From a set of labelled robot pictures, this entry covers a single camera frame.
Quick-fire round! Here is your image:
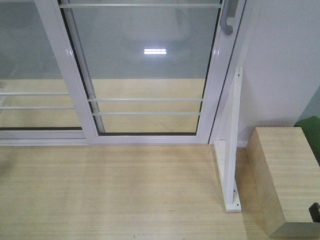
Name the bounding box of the white outer door frame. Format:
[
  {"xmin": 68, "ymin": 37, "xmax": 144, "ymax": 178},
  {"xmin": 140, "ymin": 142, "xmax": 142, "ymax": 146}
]
[{"xmin": 206, "ymin": 0, "xmax": 263, "ymax": 145}]

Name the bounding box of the grey door handle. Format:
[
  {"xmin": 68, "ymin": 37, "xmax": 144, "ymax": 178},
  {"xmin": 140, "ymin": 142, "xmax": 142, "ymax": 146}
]
[{"xmin": 219, "ymin": 0, "xmax": 238, "ymax": 36}]

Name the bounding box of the light wooden step box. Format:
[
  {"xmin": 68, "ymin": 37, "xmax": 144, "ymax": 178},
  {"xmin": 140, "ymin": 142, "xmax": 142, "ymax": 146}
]
[{"xmin": 246, "ymin": 127, "xmax": 320, "ymax": 238}]

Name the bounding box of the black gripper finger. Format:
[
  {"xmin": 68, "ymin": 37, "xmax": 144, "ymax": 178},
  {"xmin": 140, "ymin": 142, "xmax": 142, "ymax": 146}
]
[{"xmin": 308, "ymin": 202, "xmax": 320, "ymax": 222}]

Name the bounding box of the white fixed glass panel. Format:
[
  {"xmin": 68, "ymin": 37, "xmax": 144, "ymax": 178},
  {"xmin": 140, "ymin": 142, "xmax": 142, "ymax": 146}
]
[{"xmin": 0, "ymin": 0, "xmax": 86, "ymax": 144}]

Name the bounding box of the white sliding glass door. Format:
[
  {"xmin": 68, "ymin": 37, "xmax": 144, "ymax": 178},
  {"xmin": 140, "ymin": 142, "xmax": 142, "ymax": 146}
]
[{"xmin": 34, "ymin": 0, "xmax": 247, "ymax": 146}]

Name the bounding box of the white wooden support brace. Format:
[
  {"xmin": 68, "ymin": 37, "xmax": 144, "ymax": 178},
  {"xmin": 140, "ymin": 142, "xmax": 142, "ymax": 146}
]
[{"xmin": 213, "ymin": 67, "xmax": 243, "ymax": 213}]

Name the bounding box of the green cushion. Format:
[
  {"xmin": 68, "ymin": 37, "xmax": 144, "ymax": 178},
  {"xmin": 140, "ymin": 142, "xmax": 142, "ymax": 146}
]
[{"xmin": 294, "ymin": 116, "xmax": 320, "ymax": 164}]

